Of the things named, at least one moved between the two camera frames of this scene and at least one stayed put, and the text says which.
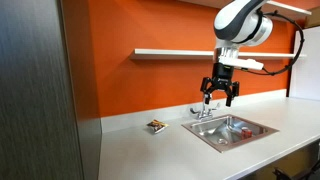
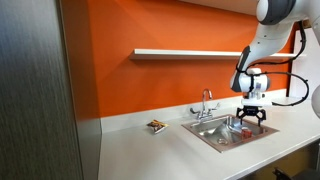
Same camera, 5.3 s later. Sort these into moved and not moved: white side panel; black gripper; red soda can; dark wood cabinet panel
Moved: black gripper
Not moved: white side panel; dark wood cabinet panel; red soda can
